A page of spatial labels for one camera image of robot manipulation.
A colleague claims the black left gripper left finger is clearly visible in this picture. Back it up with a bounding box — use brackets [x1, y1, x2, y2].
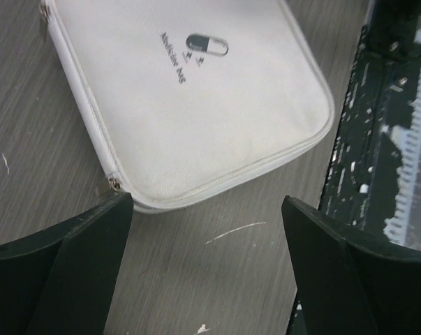
[0, 193, 133, 334]

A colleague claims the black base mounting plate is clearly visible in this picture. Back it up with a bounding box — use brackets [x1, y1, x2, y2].
[319, 1, 421, 241]

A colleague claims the white slotted cable duct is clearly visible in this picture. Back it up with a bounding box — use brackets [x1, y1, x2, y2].
[383, 57, 421, 245]

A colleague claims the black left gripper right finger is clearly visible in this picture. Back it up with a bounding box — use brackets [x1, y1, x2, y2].
[281, 196, 421, 334]

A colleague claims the grey medicine kit case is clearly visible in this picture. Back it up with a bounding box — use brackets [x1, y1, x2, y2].
[39, 1, 336, 214]

